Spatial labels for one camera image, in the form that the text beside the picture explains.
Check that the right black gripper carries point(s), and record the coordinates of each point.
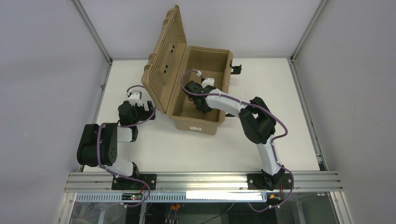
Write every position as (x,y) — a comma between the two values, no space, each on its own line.
(195,99)

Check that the left aluminium frame post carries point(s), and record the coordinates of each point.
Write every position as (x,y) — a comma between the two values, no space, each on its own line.
(104,52)

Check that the upper black toolbox latch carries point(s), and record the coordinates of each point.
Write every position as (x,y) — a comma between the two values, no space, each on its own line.
(235,69)

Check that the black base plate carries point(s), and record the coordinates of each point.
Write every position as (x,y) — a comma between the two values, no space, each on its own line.
(268,182)
(126,184)

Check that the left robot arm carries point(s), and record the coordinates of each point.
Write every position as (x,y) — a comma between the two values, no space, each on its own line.
(98,146)

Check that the aluminium frame post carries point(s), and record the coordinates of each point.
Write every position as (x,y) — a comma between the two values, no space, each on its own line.
(292,62)
(104,52)

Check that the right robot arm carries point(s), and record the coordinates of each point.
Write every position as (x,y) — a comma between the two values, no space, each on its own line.
(257,122)

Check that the tan plastic toolbox bin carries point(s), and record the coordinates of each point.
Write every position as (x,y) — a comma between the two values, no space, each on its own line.
(169,68)

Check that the right aluminium frame post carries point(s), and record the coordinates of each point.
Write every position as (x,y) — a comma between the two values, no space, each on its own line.
(292,62)

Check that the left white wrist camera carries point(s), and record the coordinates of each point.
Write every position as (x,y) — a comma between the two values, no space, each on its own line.
(134,97)

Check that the perforated cable tray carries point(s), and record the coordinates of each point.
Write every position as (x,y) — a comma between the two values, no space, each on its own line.
(187,197)

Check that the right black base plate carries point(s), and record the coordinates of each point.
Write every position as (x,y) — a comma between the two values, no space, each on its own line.
(268,182)

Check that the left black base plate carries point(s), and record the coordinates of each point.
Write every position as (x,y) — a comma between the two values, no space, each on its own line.
(126,184)

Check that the aluminium mounting rail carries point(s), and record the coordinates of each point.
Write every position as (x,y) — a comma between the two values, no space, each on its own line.
(178,182)

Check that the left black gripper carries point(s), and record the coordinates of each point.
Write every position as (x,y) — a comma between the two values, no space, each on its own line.
(148,108)

